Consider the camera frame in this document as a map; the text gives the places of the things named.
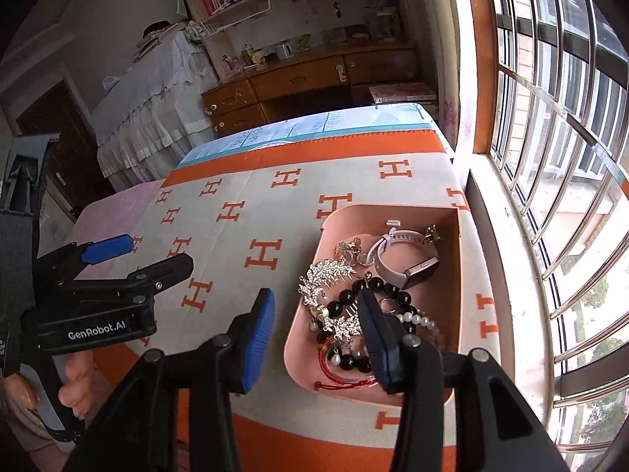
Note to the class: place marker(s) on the wooden desk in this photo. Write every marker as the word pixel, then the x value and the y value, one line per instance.
pixel 295 81

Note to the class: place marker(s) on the dark wooden door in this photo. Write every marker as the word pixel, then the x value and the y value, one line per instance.
pixel 54 137

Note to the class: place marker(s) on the white mug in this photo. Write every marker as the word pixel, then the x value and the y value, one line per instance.
pixel 284 51

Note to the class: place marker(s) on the white lace furniture cover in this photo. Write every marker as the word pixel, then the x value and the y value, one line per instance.
pixel 147 108

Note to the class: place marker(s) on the pink bed sheet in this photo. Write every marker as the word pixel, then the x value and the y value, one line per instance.
pixel 113 211

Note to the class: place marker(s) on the beige curtain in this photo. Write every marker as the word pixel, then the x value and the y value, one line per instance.
pixel 457 123

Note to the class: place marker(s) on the white drawer lock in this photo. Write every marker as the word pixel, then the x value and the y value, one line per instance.
pixel 341 73

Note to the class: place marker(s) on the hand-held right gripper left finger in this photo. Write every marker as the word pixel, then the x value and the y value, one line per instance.
pixel 258 339

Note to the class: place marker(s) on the person's left hand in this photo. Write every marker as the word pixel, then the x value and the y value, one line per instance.
pixel 81 383

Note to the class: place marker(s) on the pink jewelry tray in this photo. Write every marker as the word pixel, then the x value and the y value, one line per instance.
pixel 422 216

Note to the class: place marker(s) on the metal window grille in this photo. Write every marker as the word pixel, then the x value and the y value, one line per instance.
pixel 560 118

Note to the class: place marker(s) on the orange beige printed blanket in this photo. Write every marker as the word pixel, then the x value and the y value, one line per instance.
pixel 275 191

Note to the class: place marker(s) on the silver leaf brooch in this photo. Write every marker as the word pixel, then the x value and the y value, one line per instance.
pixel 327 273

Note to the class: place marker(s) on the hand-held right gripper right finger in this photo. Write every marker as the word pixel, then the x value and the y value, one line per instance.
pixel 376 339

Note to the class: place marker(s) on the blue white tree-print sheet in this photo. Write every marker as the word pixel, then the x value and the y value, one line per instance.
pixel 304 130

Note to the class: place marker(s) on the pink smartwatch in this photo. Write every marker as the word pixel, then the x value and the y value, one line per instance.
pixel 400 238

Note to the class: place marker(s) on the stack of books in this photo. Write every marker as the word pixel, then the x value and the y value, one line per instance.
pixel 400 92

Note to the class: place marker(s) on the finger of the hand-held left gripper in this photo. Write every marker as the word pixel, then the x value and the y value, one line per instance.
pixel 105 249
pixel 162 271

